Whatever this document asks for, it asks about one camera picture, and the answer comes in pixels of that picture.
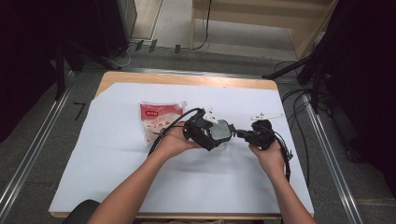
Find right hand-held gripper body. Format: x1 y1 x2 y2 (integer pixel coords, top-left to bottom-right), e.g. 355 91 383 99
247 112 285 150

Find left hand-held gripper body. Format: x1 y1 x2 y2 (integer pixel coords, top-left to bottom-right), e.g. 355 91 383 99
182 107 219 152

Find red and white spout pouch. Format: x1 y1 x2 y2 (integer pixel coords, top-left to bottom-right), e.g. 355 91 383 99
138 100 189 144

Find person's right hand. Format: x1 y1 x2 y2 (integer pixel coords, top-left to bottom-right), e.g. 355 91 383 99
248 139 286 181

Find person's left hand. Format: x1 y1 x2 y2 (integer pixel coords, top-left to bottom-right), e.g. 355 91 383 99
155 125 202 161

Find white table mat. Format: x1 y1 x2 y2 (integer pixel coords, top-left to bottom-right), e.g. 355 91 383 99
49 81 315 216

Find wooden table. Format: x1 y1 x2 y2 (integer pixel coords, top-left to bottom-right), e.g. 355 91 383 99
49 70 315 221

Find black metal stand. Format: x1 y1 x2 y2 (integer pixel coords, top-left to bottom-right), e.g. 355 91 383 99
53 36 123 101
261 46 332 115

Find wooden shelf unit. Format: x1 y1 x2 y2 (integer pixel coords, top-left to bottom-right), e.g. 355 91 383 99
190 0 340 61

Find dark curtain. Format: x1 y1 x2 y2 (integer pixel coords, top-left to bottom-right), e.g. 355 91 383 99
0 0 98 144
319 0 396 201

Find black cabinet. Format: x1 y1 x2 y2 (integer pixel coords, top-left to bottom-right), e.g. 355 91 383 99
93 0 138 59

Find person's dark clothed knee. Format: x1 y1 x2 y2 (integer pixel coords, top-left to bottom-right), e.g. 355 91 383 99
61 199 101 224

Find left hand-held gripper cable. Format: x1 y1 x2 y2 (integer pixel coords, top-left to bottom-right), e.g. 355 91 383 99
147 107 204 157

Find black floor cables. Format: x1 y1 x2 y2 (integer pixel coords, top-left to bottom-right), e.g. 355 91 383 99
274 60 313 189

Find metal floor rail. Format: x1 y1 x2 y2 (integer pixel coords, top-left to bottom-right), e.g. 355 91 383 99
299 92 364 224
0 70 75 216
83 66 265 79

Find black hanging cable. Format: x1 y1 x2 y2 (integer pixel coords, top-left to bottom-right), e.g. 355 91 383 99
191 0 214 51

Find white floor cable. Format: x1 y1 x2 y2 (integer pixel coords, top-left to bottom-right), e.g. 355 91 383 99
106 42 138 70

